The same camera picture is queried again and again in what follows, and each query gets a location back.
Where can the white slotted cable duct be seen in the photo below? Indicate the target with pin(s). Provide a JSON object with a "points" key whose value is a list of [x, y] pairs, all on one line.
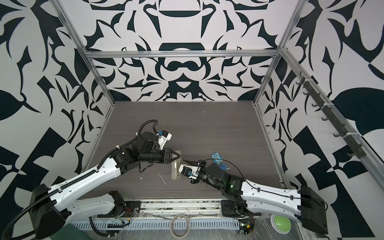
{"points": [[164, 224]]}

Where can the blue binder clip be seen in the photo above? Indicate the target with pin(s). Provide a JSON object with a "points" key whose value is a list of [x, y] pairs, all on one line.
{"points": [[223, 167]]}

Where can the green board front left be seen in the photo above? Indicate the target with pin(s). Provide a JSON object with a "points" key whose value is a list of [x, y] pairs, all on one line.
{"points": [[69, 232]]}

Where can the clear tape roll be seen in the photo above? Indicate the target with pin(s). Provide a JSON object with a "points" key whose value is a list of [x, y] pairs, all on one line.
{"points": [[177, 223]]}

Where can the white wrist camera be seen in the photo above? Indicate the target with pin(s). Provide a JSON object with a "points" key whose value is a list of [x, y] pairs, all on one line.
{"points": [[163, 137], [188, 171]]}

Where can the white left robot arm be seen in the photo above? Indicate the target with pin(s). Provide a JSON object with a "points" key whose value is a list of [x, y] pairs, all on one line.
{"points": [[56, 206]]}

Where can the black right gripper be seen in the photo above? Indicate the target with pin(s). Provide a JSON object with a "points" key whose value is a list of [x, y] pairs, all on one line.
{"points": [[202, 164]]}

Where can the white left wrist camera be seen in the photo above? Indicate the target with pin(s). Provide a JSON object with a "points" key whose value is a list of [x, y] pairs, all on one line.
{"points": [[163, 137]]}

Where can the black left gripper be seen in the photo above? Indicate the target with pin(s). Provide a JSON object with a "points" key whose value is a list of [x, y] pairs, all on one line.
{"points": [[168, 150]]}

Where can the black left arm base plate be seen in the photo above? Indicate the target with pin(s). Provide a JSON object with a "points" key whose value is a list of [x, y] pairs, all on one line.
{"points": [[126, 210]]}

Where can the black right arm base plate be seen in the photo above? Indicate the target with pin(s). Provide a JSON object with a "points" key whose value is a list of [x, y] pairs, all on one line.
{"points": [[231, 210]]}

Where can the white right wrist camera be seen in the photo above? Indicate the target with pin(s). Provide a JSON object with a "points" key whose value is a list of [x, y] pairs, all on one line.
{"points": [[188, 171]]}

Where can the aluminium enclosure frame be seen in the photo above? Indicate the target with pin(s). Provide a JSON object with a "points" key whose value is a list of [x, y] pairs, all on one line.
{"points": [[371, 161]]}

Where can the small green circuit board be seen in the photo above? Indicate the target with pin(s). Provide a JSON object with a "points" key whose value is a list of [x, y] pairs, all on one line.
{"points": [[246, 226]]}

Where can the green push button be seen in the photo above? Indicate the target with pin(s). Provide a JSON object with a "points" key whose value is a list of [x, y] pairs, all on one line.
{"points": [[280, 224]]}

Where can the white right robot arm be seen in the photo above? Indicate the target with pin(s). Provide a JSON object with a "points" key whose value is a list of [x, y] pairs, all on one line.
{"points": [[303, 205]]}

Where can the blue owl figurine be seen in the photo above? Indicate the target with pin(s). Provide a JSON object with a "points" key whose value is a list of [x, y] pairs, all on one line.
{"points": [[218, 160]]}

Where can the white remote control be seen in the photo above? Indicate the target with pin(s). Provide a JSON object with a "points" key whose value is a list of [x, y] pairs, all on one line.
{"points": [[175, 167]]}

